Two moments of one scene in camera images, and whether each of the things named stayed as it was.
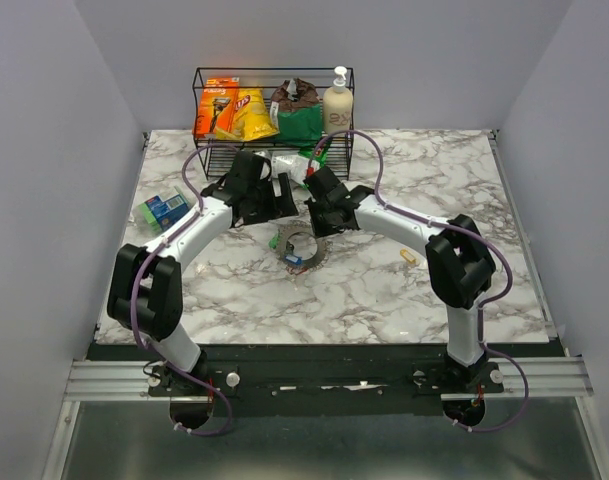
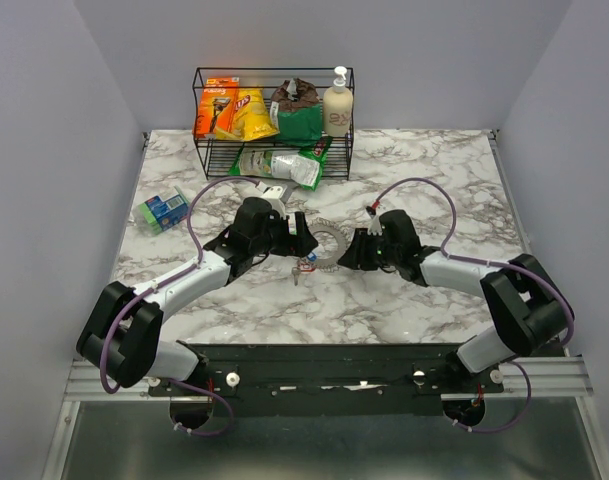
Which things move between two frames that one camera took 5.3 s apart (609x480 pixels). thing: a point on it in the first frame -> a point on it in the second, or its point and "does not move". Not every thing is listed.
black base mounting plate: x=326 y=380 does not move
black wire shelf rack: x=300 y=118 does not move
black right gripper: x=319 y=230 -> x=356 y=254
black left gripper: x=280 y=206 -> x=302 y=243
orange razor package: x=217 y=105 does not move
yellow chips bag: x=251 y=120 does not move
